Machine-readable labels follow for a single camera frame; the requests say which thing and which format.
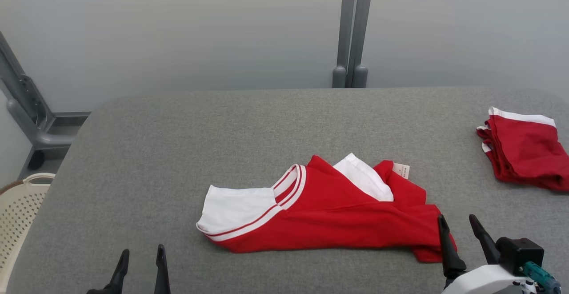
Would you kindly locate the cream plastic laundry basket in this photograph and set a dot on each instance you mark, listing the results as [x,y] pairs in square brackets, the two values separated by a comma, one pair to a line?
[15,214]

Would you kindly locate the grey wheeled metal frame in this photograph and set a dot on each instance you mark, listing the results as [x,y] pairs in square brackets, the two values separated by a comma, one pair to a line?
[26,102]

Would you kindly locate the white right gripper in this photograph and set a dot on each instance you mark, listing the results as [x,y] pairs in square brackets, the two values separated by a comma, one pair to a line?
[484,283]

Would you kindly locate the grey fabric sofa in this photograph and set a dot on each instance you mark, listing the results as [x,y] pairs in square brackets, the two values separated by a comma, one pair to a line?
[178,142]

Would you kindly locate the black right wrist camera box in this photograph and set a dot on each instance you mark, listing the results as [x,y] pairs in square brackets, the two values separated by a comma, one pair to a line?
[520,251]

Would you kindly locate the grey metal partition post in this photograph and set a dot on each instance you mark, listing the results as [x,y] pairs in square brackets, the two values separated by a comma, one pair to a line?
[353,31]

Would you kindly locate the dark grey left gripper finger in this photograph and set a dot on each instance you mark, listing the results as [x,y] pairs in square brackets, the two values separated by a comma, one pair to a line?
[120,276]
[162,276]

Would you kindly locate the red shorts with white stripe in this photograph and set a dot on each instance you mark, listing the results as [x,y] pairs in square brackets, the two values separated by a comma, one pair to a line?
[529,151]

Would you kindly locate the red and white basketball jersey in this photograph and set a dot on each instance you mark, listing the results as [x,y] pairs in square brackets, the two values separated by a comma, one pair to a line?
[333,218]

